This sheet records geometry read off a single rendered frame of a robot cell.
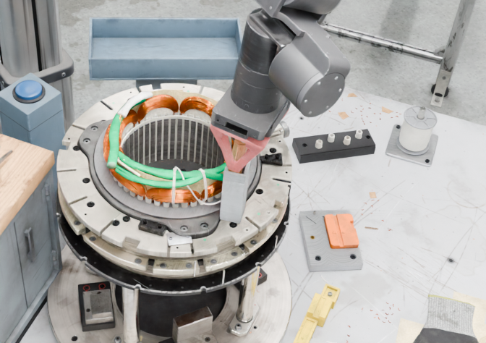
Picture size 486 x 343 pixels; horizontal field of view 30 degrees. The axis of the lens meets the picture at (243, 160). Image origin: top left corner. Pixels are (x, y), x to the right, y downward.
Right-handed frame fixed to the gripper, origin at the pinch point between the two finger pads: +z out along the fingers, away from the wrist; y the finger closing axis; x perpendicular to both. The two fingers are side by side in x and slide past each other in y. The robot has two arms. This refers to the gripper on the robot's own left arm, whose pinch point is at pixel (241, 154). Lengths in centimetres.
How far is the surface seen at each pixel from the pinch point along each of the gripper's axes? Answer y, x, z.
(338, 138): 53, -4, 37
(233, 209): -0.4, -0.8, 9.0
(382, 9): 216, 14, 108
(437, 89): 178, -16, 105
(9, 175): -3.9, 29.9, 17.1
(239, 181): -0.7, -0.8, 3.6
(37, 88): 15.0, 37.5, 18.5
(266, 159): 11.6, -0.7, 10.0
